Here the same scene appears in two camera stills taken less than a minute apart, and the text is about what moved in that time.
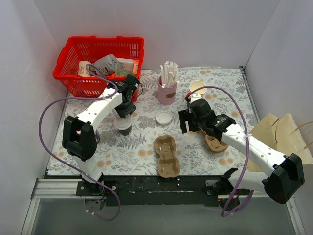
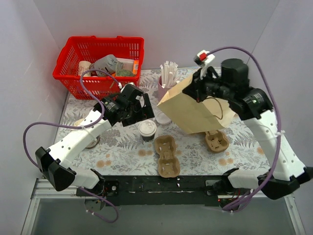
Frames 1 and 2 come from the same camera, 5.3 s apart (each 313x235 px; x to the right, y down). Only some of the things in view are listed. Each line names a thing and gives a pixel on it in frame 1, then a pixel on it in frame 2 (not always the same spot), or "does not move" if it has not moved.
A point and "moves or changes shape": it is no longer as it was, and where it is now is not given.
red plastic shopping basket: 77,49 does not move
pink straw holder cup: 166,95 does not move
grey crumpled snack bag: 108,65 does not move
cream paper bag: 282,134 -> 211,114
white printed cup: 82,71 does not move
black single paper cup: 125,132 -> 148,138
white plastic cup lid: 122,124 moves or changes shape
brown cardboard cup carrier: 213,144 does not move
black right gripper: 187,120 -> 195,86
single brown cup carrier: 169,165 does not move
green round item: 123,72 does not move
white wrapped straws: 169,71 does not move
